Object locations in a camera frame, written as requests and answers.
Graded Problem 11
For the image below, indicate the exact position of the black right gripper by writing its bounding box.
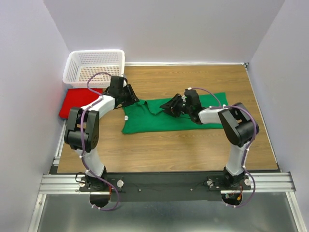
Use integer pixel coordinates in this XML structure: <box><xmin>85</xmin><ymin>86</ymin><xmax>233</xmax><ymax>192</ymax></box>
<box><xmin>159</xmin><ymin>93</ymin><xmax>192</xmax><ymax>118</ymax></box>

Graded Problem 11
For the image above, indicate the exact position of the green t shirt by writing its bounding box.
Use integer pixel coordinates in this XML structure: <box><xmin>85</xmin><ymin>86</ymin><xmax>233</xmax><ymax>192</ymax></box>
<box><xmin>122</xmin><ymin>98</ymin><xmax>222</xmax><ymax>134</ymax></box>

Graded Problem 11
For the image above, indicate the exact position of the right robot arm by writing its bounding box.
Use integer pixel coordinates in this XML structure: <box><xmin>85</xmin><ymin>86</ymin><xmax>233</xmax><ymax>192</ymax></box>
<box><xmin>160</xmin><ymin>88</ymin><xmax>259</xmax><ymax>189</ymax></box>

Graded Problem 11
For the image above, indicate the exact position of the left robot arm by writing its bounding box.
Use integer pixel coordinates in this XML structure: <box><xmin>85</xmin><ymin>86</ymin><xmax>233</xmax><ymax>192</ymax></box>
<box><xmin>64</xmin><ymin>72</ymin><xmax>139</xmax><ymax>191</ymax></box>

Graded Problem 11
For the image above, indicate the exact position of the folded red t shirt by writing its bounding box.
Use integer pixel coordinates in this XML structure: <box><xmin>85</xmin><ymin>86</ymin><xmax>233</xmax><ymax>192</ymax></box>
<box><xmin>58</xmin><ymin>88</ymin><xmax>98</xmax><ymax>119</ymax></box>

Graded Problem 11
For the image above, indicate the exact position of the white plastic perforated basket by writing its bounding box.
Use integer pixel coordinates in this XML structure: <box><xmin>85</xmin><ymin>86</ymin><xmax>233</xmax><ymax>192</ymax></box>
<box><xmin>62</xmin><ymin>49</ymin><xmax>125</xmax><ymax>88</ymax></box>

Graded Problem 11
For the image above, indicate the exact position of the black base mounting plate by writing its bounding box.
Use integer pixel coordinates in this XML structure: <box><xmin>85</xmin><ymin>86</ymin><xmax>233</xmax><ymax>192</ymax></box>
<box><xmin>75</xmin><ymin>172</ymin><xmax>252</xmax><ymax>205</ymax></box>

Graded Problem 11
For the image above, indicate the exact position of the aluminium frame rail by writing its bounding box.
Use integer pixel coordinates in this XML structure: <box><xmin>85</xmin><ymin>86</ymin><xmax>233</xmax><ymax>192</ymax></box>
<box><xmin>29</xmin><ymin>116</ymin><xmax>307</xmax><ymax>232</ymax></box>

